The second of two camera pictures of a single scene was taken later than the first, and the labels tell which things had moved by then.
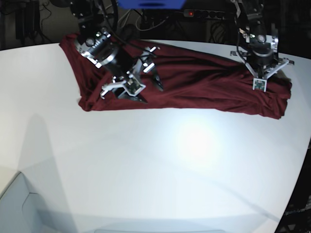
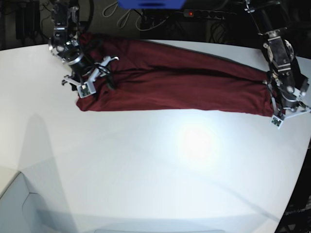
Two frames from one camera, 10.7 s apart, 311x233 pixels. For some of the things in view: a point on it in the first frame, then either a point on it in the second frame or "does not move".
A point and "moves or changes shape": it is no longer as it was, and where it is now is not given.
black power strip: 211,14 does not move
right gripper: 260,60 → 289,100
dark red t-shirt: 194,78 moves or changes shape
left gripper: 122,63 → 82,66
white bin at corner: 22,211 does not move
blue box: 157,4 does not move
